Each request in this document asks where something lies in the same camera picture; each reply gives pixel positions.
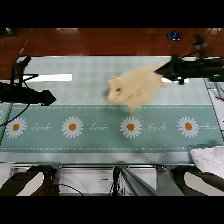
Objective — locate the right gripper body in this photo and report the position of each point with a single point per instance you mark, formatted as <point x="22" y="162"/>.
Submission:
<point x="170" y="69"/>

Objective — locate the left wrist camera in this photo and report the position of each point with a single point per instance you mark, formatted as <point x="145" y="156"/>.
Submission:
<point x="21" y="65"/>

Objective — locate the silver frame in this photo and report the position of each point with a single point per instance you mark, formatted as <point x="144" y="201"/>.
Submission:
<point x="140" y="180"/>

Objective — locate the blue round object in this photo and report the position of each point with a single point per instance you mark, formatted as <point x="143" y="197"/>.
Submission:
<point x="174" y="35"/>

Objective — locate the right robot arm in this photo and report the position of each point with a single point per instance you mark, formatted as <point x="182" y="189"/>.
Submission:
<point x="203" y="68"/>

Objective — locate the white garment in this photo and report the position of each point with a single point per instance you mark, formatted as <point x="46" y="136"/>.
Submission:
<point x="210" y="160"/>

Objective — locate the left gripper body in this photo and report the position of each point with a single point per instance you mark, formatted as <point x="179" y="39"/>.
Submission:
<point x="43" y="97"/>

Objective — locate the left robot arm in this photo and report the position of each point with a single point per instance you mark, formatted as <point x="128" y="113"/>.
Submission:
<point x="13" y="93"/>

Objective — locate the cream T-shirt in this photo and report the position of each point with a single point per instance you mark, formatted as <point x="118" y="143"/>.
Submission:
<point x="136" y="86"/>

